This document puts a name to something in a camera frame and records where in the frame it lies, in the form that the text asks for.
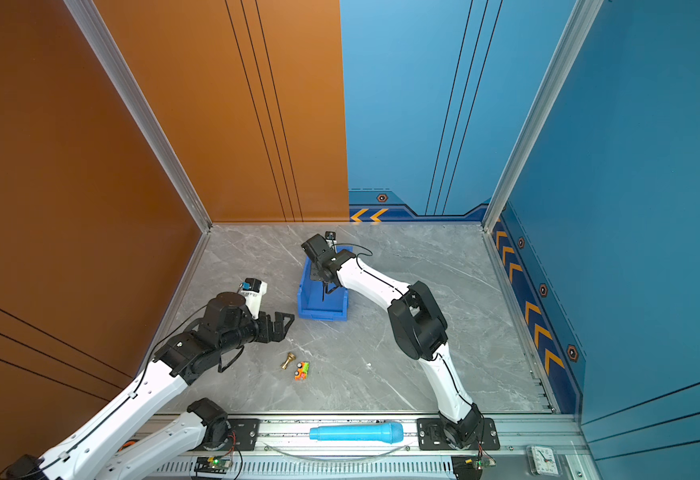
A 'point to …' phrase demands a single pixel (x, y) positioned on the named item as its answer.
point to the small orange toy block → (302, 371)
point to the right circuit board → (470, 467)
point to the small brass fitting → (290, 358)
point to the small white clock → (542, 461)
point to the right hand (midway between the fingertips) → (319, 270)
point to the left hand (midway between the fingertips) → (281, 313)
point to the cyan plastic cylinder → (392, 432)
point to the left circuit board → (213, 464)
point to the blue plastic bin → (314, 303)
